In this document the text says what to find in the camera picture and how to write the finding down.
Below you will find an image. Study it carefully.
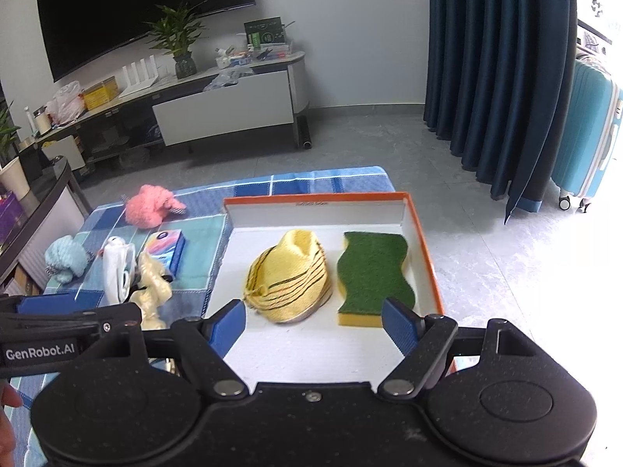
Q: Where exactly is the black side table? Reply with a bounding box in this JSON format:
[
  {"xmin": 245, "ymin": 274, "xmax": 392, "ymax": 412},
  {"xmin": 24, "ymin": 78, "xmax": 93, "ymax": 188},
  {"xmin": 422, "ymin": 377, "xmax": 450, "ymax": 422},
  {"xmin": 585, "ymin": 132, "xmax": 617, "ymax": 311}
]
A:
[{"xmin": 1, "ymin": 157, "xmax": 93, "ymax": 291}]

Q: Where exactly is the green plant on side table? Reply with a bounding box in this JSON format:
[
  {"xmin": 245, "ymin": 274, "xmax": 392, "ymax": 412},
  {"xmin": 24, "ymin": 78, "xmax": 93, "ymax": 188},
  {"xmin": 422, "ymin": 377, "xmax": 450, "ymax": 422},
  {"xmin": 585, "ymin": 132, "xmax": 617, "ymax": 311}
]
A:
[{"xmin": 0, "ymin": 104, "xmax": 19, "ymax": 165}]

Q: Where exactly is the purple storage box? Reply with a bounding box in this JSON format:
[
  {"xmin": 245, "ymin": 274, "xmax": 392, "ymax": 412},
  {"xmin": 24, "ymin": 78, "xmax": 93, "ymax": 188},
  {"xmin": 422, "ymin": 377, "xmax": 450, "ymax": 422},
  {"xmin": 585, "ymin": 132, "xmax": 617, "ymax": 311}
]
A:
[{"xmin": 0, "ymin": 192, "xmax": 28, "ymax": 245}]

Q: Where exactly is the yellow box on cabinet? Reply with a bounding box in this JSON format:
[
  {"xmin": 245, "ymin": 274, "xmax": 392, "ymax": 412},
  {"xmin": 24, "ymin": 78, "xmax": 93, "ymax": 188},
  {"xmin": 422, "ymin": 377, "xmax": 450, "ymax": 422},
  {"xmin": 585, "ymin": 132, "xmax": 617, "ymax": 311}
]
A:
[{"xmin": 83, "ymin": 76, "xmax": 119, "ymax": 111}]

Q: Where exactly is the green yellow scrub sponge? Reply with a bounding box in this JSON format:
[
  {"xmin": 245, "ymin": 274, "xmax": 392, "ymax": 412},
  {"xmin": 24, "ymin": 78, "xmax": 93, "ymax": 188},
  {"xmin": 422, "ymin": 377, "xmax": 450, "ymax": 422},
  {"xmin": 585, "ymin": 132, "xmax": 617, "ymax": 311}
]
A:
[{"xmin": 337, "ymin": 231, "xmax": 416, "ymax": 328}]

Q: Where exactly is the white router with antennas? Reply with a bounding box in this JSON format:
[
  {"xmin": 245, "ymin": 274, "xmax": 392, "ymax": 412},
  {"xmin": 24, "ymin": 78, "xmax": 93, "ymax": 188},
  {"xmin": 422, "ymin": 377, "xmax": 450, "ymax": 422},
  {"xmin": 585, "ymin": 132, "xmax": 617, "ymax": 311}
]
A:
[{"xmin": 119, "ymin": 55, "xmax": 158, "ymax": 98}]

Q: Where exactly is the dark blue curtain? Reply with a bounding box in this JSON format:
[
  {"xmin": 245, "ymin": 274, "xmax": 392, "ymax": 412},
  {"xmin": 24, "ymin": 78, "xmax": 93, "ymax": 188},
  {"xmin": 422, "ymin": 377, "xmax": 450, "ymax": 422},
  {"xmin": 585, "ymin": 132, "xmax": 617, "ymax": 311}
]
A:
[{"xmin": 423, "ymin": 0, "xmax": 577, "ymax": 217}]

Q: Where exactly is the white paper cup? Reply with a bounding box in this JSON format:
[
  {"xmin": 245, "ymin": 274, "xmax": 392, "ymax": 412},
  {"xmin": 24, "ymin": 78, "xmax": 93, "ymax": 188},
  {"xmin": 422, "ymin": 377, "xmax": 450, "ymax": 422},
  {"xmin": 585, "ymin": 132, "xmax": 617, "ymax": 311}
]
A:
[{"xmin": 0, "ymin": 156, "xmax": 31, "ymax": 200}]

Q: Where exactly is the black green product box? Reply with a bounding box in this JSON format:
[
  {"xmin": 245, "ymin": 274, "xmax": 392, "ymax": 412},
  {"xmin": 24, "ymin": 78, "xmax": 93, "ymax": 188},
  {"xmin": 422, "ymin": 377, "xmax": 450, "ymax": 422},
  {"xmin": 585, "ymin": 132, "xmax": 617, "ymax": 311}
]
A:
[{"xmin": 244, "ymin": 17, "xmax": 286, "ymax": 49}]

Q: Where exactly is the white orange-rimmed cardboard box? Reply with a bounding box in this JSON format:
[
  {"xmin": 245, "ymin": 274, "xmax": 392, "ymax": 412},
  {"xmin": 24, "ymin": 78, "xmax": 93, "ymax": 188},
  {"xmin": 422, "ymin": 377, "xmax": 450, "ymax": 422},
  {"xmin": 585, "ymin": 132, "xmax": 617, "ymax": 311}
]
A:
[{"xmin": 207, "ymin": 192, "xmax": 443, "ymax": 388}]

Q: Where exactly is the translucent yellow plastic glove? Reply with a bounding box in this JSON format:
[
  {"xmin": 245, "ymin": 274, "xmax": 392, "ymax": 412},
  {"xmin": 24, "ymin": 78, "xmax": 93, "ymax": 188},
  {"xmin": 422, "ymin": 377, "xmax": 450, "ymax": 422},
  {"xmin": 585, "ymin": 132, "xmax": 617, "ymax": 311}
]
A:
[{"xmin": 129, "ymin": 252, "xmax": 172, "ymax": 330}]

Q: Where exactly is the teal suitcase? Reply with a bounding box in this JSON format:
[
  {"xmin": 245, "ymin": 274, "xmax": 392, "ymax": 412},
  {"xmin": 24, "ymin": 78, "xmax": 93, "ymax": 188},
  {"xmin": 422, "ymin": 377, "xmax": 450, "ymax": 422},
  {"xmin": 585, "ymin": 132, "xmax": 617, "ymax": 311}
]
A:
[{"xmin": 551, "ymin": 54, "xmax": 622, "ymax": 212}]

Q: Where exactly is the white TV cabinet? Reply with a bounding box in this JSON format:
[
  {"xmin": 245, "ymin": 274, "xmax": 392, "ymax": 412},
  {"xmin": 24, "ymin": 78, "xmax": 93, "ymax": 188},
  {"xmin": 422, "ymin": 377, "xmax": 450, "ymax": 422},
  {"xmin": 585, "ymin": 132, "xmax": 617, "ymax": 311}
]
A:
[{"xmin": 35, "ymin": 52, "xmax": 312, "ymax": 165}]

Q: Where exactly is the blue checkered table cloth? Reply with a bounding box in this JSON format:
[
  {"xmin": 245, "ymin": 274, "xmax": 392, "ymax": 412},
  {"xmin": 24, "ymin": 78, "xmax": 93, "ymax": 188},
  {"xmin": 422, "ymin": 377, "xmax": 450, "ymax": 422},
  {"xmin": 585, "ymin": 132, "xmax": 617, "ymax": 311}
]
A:
[{"xmin": 7, "ymin": 167, "xmax": 395, "ymax": 466}]

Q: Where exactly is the light blue fluffy towel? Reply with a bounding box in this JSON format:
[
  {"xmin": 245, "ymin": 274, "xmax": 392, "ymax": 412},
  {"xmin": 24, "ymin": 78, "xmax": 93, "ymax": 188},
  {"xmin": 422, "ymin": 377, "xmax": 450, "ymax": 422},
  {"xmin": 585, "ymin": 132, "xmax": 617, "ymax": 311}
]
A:
[{"xmin": 44, "ymin": 235, "xmax": 94, "ymax": 284}]

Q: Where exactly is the yellow striped knit cloth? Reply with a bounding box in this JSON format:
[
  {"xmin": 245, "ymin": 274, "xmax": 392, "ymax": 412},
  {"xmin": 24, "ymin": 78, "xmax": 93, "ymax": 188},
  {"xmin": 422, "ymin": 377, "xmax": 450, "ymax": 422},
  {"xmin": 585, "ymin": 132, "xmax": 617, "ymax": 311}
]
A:
[{"xmin": 243, "ymin": 229, "xmax": 333, "ymax": 324}]

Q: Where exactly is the person's left hand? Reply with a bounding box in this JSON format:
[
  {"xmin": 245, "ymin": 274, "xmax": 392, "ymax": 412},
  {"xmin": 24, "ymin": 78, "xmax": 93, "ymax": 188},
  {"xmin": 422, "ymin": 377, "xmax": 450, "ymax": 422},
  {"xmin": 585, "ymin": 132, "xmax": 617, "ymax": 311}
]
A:
[{"xmin": 0, "ymin": 379, "xmax": 23, "ymax": 467}]

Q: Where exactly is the white plastic bag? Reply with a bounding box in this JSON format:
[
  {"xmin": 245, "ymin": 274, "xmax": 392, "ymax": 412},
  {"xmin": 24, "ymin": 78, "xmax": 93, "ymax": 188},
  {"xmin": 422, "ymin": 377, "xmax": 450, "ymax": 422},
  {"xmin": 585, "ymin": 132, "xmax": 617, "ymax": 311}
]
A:
[{"xmin": 46, "ymin": 81, "xmax": 86, "ymax": 125}]

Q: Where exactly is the pink fluffy towel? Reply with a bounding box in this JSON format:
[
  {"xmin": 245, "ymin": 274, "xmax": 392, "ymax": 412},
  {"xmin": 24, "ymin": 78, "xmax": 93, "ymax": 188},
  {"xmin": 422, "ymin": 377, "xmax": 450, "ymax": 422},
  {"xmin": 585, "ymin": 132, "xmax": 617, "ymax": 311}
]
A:
[{"xmin": 125, "ymin": 184, "xmax": 187, "ymax": 230}]

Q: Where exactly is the colourful tissue pack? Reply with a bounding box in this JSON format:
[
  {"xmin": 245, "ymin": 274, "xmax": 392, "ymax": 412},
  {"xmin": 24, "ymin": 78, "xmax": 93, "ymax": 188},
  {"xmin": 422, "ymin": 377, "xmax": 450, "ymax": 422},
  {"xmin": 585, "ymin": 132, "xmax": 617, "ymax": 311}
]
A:
[{"xmin": 143, "ymin": 229, "xmax": 186, "ymax": 278}]

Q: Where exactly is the potted bamboo plant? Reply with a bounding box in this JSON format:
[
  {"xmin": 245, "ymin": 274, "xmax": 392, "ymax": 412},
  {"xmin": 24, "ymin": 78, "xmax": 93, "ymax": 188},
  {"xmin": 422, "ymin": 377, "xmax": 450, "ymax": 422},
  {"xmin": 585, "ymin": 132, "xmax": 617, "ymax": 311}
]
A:
[{"xmin": 147, "ymin": 3, "xmax": 204, "ymax": 79}]

